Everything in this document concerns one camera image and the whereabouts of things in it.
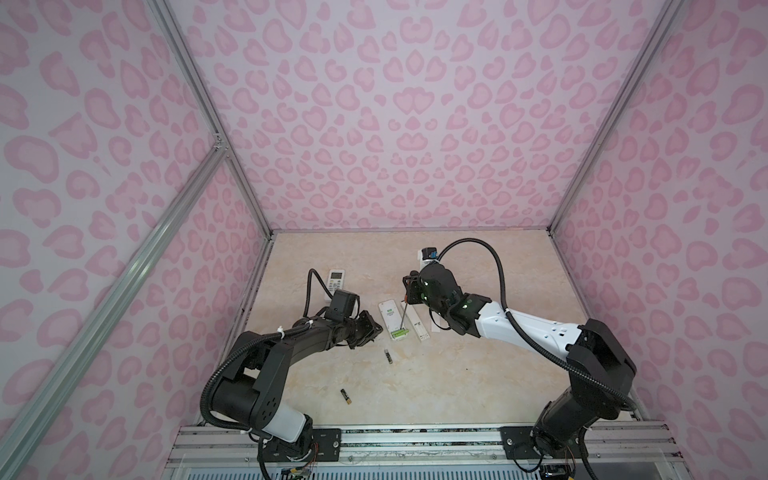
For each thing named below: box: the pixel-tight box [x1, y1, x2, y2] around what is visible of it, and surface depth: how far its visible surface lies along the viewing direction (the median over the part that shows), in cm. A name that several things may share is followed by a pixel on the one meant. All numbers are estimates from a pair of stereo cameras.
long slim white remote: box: [406, 304, 430, 342], surface depth 94 cm
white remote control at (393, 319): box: [378, 299, 410, 340], surface depth 96 cm
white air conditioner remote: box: [327, 270, 346, 296], surface depth 106 cm
